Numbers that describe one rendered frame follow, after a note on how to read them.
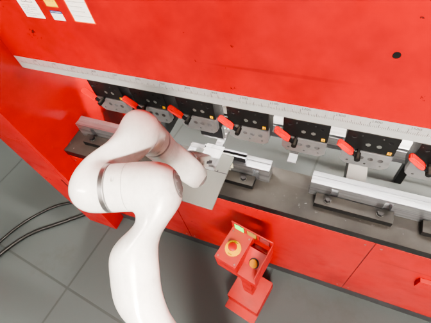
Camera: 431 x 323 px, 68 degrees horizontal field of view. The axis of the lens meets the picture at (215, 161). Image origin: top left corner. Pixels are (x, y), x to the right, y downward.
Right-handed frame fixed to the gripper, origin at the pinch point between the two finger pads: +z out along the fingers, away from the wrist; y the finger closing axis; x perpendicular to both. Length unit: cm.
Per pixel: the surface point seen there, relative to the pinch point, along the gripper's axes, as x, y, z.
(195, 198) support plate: 16.1, -1.5, -5.1
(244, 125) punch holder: -16.7, -17.1, -11.2
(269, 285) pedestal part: 75, -33, 61
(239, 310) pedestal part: 95, -20, 58
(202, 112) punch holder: -18.5, -1.2, -13.2
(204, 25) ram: -41, -8, -41
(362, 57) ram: -39, -49, -37
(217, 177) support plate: 6.8, -6.7, 2.6
